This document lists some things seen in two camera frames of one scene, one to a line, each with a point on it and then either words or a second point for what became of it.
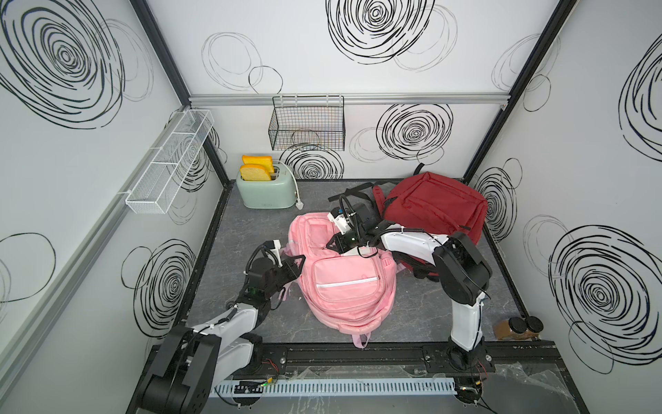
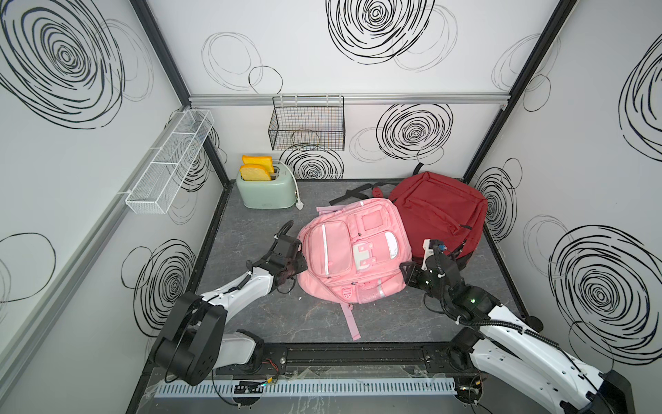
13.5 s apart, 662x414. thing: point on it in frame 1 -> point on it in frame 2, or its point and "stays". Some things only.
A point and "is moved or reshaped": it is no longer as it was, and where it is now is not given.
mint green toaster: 277,193 stays
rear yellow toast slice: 265,160 stays
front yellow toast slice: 253,172 stays
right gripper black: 340,246 -> 411,270
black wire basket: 308,122 stays
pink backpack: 351,294 is moved or reshaped
